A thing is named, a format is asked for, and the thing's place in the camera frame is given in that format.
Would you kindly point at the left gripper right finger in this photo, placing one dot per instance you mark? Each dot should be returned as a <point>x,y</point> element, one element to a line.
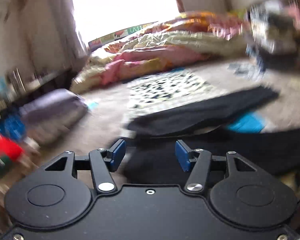
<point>197,163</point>

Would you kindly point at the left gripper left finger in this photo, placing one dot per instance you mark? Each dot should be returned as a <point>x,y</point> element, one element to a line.
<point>103,162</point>

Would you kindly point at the black garment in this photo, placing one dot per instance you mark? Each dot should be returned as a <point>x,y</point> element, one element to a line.
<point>201,125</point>

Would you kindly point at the left stack of folded clothes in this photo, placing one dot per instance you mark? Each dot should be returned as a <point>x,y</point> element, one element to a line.
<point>52,115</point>

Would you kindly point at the stack of folded clothes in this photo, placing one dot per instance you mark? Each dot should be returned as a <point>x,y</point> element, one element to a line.
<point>273,40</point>
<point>52,115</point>

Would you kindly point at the right stack of folded clothes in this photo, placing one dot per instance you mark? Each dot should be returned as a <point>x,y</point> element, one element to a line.
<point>273,40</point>

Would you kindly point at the Mickey Mouse plush blanket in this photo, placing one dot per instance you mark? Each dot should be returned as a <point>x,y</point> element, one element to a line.
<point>118,105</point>

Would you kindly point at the red cloth item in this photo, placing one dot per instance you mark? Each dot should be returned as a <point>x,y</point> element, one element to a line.
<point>9,151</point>

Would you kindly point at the dark side table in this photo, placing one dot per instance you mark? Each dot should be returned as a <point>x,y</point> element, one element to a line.
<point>16,92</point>

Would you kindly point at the colourful alphabet play mat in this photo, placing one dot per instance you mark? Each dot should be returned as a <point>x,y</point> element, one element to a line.
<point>101,41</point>

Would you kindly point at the floral pink yellow quilt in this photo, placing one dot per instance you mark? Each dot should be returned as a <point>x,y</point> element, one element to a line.
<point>190,37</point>

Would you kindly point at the window curtain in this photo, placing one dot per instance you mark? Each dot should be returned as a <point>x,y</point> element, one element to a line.
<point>74,49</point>

